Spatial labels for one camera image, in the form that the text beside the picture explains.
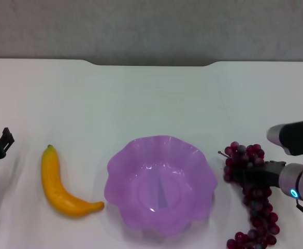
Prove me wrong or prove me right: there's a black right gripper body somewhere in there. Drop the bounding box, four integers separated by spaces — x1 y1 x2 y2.
262 160 287 188

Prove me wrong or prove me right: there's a dark red grape bunch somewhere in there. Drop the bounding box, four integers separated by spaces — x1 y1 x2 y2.
218 141 281 249

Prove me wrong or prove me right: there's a purple wavy plastic plate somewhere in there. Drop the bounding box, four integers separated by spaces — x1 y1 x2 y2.
104 134 218 237

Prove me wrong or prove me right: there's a yellow plastic banana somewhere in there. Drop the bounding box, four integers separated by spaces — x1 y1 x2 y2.
41 144 105 218

